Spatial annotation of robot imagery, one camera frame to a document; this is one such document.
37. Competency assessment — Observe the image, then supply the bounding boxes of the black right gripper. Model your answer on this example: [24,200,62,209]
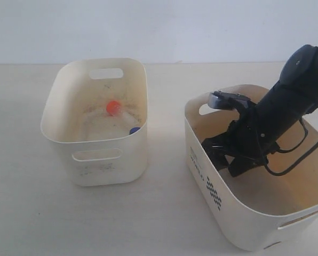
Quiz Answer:
[202,106,279,177]

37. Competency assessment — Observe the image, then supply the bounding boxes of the blue capped tube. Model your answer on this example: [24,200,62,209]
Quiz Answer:
[129,127,140,135]

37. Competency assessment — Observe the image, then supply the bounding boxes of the orange capped tube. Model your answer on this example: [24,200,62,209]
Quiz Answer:
[106,100,140,128]

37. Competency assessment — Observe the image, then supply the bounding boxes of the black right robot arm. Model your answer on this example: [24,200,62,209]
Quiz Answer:
[202,45,318,177]

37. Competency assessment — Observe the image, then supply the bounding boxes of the cream plastic bin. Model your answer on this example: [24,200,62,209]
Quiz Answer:
[185,85,318,251]
[41,58,148,187]

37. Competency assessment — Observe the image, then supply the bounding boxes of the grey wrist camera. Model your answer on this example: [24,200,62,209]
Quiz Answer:
[207,91,251,110]

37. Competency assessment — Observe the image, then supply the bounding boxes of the black camera cable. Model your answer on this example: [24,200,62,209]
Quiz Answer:
[264,118,318,177]

